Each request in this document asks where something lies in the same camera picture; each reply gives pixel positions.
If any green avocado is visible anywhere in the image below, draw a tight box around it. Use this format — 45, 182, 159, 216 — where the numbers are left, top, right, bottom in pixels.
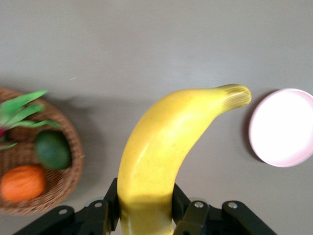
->
34, 129, 73, 171

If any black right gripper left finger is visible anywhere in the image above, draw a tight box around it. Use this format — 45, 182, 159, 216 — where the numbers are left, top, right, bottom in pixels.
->
14, 177, 121, 235

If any yellow banana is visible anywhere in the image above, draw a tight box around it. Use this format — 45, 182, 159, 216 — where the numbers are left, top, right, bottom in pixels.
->
117, 84, 252, 235

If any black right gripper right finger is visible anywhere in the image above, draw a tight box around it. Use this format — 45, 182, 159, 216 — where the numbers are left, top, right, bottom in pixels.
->
172, 183, 277, 235

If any pink plate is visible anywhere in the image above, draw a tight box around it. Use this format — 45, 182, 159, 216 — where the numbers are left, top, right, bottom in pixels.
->
248, 88, 313, 168

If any orange tangerine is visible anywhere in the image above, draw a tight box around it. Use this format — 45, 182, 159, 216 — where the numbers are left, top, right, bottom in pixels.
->
0, 165, 46, 203

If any pink dragon fruit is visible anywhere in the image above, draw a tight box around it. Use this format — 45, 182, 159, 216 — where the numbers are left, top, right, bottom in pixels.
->
0, 89, 62, 150

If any brown wicker basket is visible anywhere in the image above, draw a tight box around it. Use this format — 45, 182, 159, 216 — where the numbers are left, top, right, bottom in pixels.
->
0, 87, 85, 216

